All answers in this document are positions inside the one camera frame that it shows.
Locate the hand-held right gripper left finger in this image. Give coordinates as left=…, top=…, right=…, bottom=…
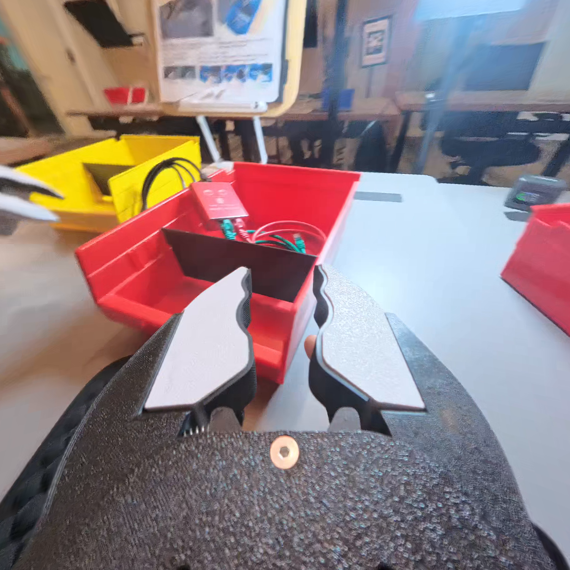
left=143, top=267, right=258, bottom=435

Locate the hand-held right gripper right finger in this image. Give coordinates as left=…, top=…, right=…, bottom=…
left=308, top=265, right=426, bottom=436

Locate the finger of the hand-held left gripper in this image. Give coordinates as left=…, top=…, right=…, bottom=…
left=0, top=194, right=61, bottom=223
left=0, top=165, right=64, bottom=200

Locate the yellow plastic bin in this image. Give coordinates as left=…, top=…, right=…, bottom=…
left=15, top=135, right=202, bottom=232

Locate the red plastic bin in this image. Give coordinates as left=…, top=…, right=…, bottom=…
left=501, top=202, right=570, bottom=337
left=75, top=161, right=362, bottom=384

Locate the green ethernet cable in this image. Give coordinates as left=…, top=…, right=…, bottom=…
left=220, top=218, right=308, bottom=254

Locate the black ethernet cable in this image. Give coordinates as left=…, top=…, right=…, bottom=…
left=142, top=158, right=210, bottom=210

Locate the red ethernet cable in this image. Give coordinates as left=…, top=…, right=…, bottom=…
left=235, top=218, right=327, bottom=257

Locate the red ethernet splitter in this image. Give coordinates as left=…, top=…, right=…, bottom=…
left=191, top=180, right=249, bottom=230

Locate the wooden work table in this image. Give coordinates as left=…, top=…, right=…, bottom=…
left=67, top=104, right=163, bottom=121

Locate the small red bin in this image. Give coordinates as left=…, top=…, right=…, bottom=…
left=103, top=86, right=148, bottom=105

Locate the black and tan folding board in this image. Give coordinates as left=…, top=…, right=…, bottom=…
left=62, top=0, right=145, bottom=49

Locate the clear page holder bar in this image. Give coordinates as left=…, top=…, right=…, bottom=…
left=178, top=100, right=268, bottom=113

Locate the grey electronic device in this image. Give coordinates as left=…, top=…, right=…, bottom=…
left=504, top=175, right=568, bottom=212

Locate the instruction sheet on stand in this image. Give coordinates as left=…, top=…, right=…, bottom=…
left=151, top=0, right=308, bottom=118

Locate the framed wall picture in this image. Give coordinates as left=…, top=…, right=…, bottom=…
left=360, top=15, right=392, bottom=68

